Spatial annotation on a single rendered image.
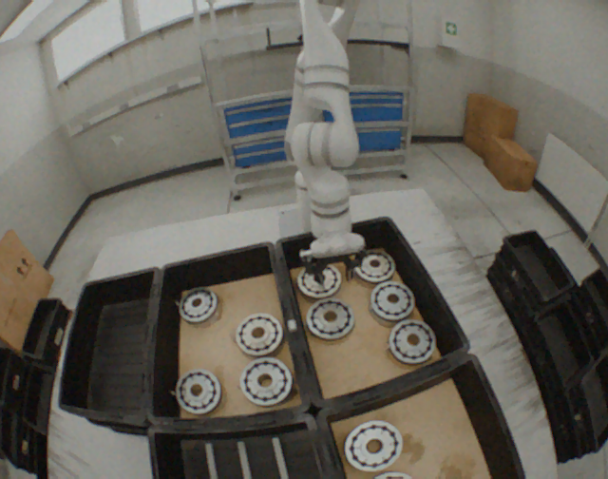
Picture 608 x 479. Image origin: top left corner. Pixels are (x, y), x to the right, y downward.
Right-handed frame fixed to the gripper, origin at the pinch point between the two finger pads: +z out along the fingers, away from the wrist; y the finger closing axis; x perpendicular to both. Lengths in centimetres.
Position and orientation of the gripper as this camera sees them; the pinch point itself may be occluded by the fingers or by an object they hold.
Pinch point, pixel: (334, 277)
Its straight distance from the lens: 61.3
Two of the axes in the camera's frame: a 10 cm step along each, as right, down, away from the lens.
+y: -9.9, 1.5, 0.1
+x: 1.0, 6.5, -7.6
